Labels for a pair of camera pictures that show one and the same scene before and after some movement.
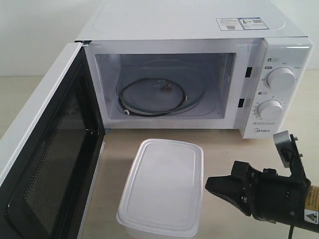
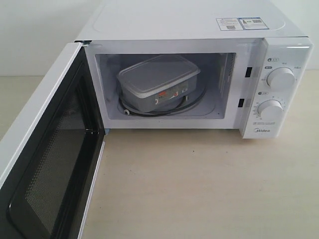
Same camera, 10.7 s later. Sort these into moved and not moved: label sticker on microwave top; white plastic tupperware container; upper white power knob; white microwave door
Moved: white plastic tupperware container
Not moved: white microwave door; upper white power knob; label sticker on microwave top
